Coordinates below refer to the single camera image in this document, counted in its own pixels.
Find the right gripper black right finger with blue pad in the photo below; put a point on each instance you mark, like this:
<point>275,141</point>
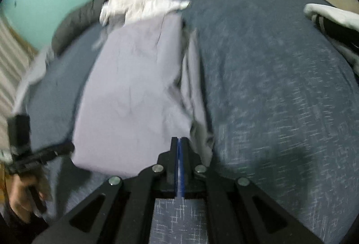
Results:
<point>190,183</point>

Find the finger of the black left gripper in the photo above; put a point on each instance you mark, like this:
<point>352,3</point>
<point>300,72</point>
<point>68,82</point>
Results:
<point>62,149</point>

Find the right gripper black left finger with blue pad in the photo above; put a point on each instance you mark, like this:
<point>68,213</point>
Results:
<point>169,176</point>

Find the grey zip jacket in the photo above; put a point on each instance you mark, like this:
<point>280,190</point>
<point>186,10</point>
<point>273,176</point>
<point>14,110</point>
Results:
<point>143,90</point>

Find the person's left hand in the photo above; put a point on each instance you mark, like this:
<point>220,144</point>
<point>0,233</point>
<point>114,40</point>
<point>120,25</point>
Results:
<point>19,200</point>

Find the light grey bed sheet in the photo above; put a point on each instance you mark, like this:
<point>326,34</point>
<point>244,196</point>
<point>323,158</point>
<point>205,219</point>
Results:
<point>32,76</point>

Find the beige striped curtain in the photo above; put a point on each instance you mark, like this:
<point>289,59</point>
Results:
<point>16,57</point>

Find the white crumpled garment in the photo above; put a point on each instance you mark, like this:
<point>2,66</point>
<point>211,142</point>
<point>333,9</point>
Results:
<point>135,10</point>

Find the grey black striped garment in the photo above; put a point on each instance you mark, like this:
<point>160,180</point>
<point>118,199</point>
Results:
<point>340,27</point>

